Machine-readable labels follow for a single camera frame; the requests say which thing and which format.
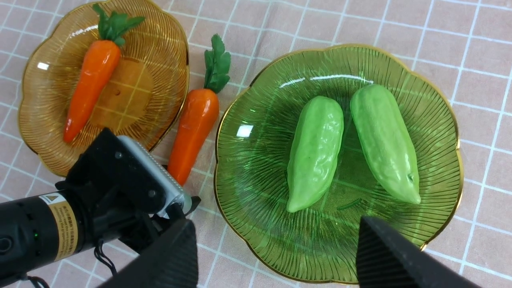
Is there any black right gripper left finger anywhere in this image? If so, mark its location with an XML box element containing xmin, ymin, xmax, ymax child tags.
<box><xmin>100</xmin><ymin>218</ymin><xmax>199</xmax><ymax>288</ymax></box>

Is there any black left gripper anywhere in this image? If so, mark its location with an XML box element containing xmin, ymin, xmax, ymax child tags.
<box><xmin>56</xmin><ymin>129</ymin><xmax>201</xmax><ymax>253</ymax></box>

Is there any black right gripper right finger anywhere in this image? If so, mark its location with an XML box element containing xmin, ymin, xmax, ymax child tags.
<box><xmin>356</xmin><ymin>216</ymin><xmax>478</xmax><ymax>288</ymax></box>

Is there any orange toy carrot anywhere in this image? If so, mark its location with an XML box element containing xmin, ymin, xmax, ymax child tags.
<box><xmin>63</xmin><ymin>3</ymin><xmax>146</xmax><ymax>143</ymax></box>
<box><xmin>168</xmin><ymin>34</ymin><xmax>232</xmax><ymax>186</ymax></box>

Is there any green toy bitter gourd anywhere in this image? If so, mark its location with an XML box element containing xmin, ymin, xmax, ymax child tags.
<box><xmin>286</xmin><ymin>96</ymin><xmax>344</xmax><ymax>213</ymax></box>

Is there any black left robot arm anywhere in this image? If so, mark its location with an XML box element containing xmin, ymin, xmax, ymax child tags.
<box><xmin>0</xmin><ymin>128</ymin><xmax>201</xmax><ymax>288</ymax></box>

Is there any amber glass plate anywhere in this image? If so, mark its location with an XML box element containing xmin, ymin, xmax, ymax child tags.
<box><xmin>18</xmin><ymin>0</ymin><xmax>190</xmax><ymax>177</ymax></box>

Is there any green glass plate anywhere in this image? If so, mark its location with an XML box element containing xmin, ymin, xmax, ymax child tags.
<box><xmin>214</xmin><ymin>44</ymin><xmax>463</xmax><ymax>285</ymax></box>

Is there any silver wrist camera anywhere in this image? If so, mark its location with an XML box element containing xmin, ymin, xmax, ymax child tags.
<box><xmin>117</xmin><ymin>135</ymin><xmax>194</xmax><ymax>219</ymax></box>

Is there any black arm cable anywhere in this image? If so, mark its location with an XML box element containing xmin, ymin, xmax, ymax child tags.
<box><xmin>93</xmin><ymin>238</ymin><xmax>118</xmax><ymax>276</ymax></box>

